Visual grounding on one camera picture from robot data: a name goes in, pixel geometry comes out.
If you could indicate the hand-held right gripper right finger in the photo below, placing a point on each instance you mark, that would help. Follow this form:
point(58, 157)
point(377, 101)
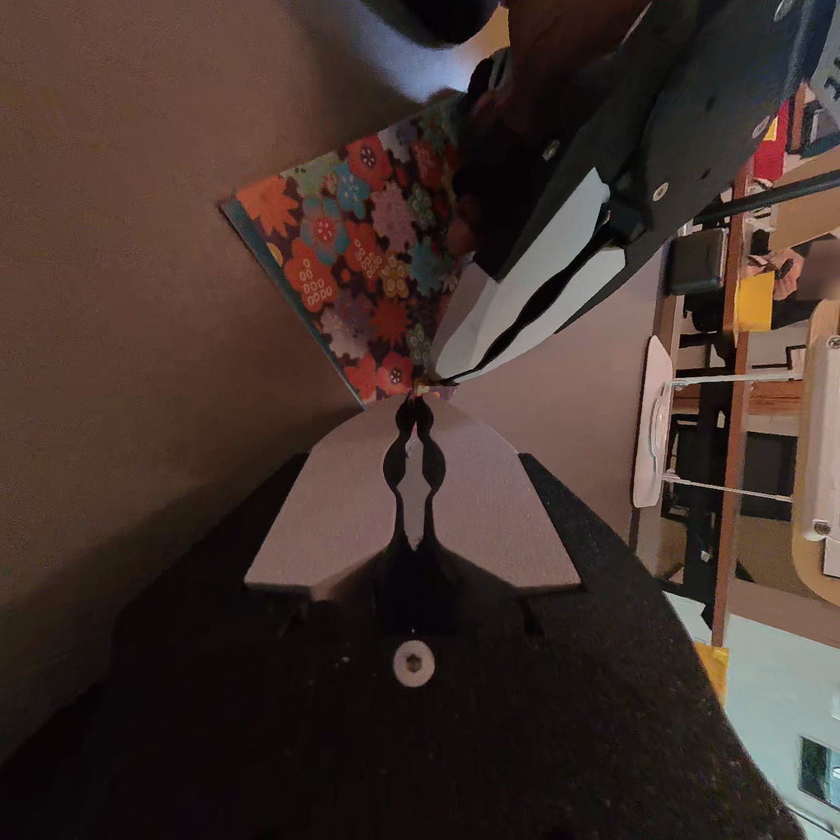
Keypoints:
point(499, 512)

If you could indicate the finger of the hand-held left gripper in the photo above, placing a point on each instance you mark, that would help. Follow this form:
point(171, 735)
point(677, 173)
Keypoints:
point(565, 309)
point(525, 263)

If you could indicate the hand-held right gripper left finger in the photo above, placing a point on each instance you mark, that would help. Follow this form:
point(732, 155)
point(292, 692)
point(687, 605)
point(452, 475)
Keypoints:
point(335, 512)

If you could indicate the dark flower origami paper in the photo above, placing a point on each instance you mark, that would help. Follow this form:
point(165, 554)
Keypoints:
point(368, 236)

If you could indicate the small yellow object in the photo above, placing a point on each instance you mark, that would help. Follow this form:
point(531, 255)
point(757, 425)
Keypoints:
point(752, 302)

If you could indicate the black textured armrest pad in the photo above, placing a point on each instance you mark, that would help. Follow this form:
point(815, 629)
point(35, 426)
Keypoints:
point(427, 16)

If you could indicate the instruction sheet board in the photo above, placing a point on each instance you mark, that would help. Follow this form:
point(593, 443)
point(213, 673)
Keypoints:
point(820, 460)

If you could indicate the black table frame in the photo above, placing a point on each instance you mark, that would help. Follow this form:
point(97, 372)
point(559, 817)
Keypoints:
point(775, 197)

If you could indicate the white flat base plate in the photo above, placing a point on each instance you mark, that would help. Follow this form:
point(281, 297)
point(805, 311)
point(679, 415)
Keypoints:
point(651, 420)

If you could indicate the wooden shelf frame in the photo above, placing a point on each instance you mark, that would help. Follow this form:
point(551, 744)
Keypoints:
point(729, 433)

